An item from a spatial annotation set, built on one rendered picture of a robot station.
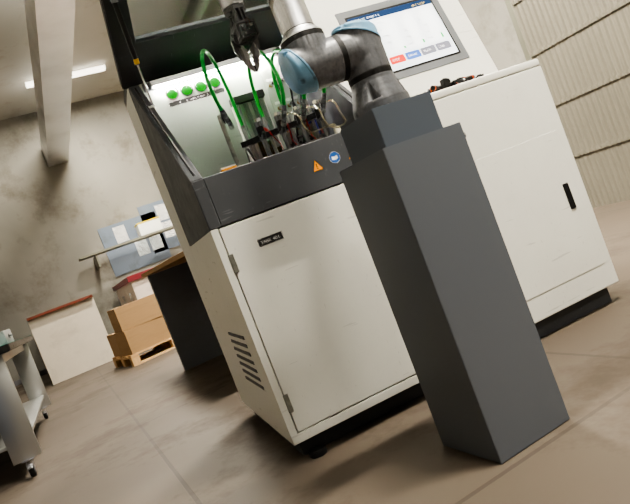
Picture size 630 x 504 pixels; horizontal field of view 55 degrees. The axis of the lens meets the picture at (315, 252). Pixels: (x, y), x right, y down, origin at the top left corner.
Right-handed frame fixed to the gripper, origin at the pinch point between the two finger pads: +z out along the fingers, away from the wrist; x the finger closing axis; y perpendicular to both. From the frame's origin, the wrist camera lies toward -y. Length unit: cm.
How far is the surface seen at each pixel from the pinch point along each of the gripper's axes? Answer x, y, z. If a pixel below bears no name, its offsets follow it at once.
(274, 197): -12.0, 7.6, 43.1
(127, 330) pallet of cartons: -74, -470, 87
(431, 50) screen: 80, -19, 7
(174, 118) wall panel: -23, -46, -4
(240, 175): -19.8, 7.7, 33.0
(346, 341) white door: -7, 8, 95
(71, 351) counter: -148, -647, 93
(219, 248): -34, 8, 52
